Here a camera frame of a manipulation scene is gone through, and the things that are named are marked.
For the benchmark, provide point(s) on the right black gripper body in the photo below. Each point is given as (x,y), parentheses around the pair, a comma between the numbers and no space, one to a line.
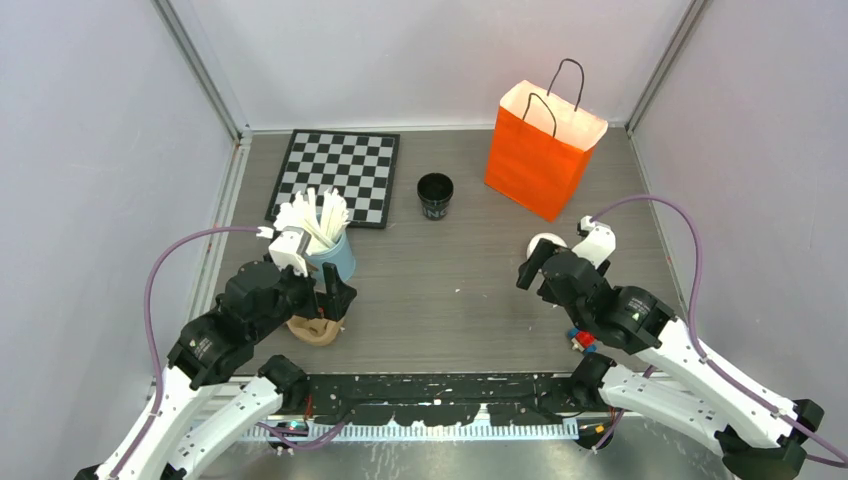
(545,291)

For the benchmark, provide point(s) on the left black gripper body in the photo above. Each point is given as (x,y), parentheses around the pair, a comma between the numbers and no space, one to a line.
(299,295)

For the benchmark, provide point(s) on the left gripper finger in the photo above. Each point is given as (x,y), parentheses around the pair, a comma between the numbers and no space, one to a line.
(330,279)
(342,296)

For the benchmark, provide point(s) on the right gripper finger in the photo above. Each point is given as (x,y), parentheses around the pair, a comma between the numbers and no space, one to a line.
(603,268)
(528,270)

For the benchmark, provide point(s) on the white cup lid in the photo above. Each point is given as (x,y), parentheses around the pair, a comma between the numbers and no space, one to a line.
(558,244)

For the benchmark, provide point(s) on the black paper cup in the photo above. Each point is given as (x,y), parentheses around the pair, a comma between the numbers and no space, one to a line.
(435,191)

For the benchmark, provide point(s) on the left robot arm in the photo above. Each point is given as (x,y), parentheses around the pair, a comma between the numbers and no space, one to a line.
(210,349)

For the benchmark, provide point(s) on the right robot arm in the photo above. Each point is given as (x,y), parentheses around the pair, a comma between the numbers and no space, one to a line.
(757,433)

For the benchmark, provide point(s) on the light blue cup holder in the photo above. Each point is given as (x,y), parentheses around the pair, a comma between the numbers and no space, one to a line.
(341,255)

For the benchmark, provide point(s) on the tan cardboard cup carrier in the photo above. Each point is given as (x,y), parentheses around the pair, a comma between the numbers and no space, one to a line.
(317,332)

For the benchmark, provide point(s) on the red blue toy blocks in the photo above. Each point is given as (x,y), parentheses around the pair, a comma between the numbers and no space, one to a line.
(581,341)

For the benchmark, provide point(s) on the orange paper bag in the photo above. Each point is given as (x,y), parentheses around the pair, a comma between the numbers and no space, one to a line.
(541,146)

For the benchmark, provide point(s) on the black white chessboard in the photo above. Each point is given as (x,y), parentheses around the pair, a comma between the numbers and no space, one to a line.
(359,165)

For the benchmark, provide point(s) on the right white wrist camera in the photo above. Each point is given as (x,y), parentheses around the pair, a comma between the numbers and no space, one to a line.
(598,241)

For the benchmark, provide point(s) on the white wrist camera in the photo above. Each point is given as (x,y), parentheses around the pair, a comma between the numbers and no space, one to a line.
(287,248)
(598,241)

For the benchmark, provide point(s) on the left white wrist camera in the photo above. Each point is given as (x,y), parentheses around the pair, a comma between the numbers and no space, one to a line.
(287,248)

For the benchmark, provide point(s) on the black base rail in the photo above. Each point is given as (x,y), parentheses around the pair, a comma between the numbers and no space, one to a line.
(438,399)

